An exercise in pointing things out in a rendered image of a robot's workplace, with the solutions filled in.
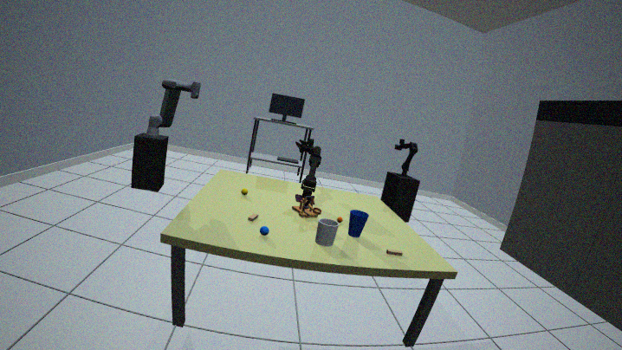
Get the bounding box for white cup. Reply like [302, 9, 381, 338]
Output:
[315, 218, 339, 247]

